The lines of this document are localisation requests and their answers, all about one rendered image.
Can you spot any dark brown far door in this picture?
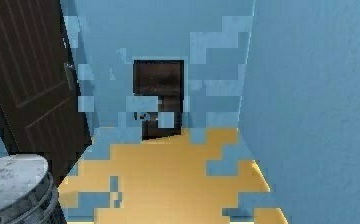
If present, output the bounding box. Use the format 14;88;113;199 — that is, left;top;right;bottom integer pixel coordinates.
133;59;185;141

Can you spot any dark brown room door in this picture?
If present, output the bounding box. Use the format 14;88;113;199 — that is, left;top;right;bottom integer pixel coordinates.
0;0;93;186

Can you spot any grey round bin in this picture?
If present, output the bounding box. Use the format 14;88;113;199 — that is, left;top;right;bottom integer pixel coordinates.
0;153;68;224

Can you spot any grey door handle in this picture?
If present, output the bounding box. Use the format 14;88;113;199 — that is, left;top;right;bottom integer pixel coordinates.
63;62;76;91

